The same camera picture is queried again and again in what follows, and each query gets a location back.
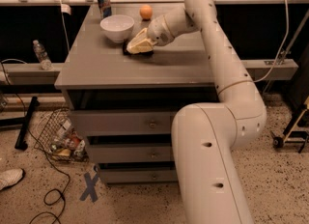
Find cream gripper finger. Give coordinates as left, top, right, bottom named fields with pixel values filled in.
left=129, top=28, right=148, bottom=44
left=126, top=39, right=155, bottom=54

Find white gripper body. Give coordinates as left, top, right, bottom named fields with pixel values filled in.
left=147, top=15, right=175, bottom=46

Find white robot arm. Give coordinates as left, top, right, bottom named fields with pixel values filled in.
left=126, top=0, right=267, bottom=224

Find white ceramic bowl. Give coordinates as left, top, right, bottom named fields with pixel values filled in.
left=100, top=14, right=135, bottom=43

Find orange fruit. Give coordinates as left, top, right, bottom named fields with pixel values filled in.
left=139, top=5, right=153, bottom=20

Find blue energy drink can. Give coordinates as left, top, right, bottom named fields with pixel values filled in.
left=98, top=0, right=112, bottom=18

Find grey drawer cabinet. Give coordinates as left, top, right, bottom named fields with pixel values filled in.
left=55, top=16, right=218, bottom=173

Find top grey drawer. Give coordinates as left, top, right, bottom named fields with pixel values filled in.
left=70, top=111, right=174, bottom=136

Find grey drawer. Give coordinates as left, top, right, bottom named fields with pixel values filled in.
left=98, top=168, right=178, bottom=183
left=70, top=111, right=174, bottom=136
left=86, top=143, right=173, bottom=163

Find clear plastic water bottle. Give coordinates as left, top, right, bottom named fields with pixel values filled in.
left=33, top=40, right=52, bottom=70

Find middle grey drawer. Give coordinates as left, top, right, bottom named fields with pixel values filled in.
left=86, top=143, right=173, bottom=163

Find bottom grey drawer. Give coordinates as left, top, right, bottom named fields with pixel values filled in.
left=98, top=168, right=178, bottom=183

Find blue tape cross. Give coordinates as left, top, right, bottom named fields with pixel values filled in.
left=80, top=173, right=98, bottom=203

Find black metal bar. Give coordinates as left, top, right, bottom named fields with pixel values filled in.
left=14, top=97, right=40, bottom=151

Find black wheeled cart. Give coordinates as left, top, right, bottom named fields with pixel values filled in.
left=270, top=97, right=309, bottom=154

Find white shoe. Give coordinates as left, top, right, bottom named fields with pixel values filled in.
left=0, top=168, right=25, bottom=190

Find wire basket with items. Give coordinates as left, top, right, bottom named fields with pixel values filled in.
left=35, top=108, right=88, bottom=162

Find white cable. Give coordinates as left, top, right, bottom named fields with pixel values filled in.
left=252, top=0, right=290, bottom=84

